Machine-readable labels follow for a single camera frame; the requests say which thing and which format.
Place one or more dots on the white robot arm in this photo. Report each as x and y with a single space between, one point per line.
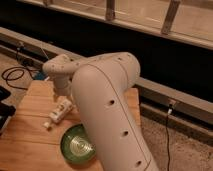
97 85

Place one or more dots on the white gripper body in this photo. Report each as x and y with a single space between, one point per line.
62 87

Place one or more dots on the green ceramic bowl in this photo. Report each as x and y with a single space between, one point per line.
75 146

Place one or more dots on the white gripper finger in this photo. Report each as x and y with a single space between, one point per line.
56 98

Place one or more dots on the blue object on floor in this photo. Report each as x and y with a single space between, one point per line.
39 76

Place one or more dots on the black equipment at left edge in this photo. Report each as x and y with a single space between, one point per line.
6 111

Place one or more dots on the small white bottle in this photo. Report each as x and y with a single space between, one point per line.
57 114

